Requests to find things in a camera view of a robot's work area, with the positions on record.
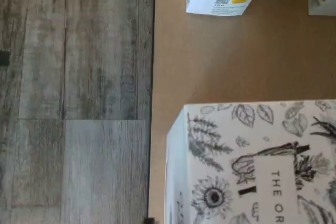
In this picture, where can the white box yellow strip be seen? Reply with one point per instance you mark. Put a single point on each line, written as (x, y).
(249, 169)

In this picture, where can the small black block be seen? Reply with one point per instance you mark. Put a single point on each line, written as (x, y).
(4, 58)

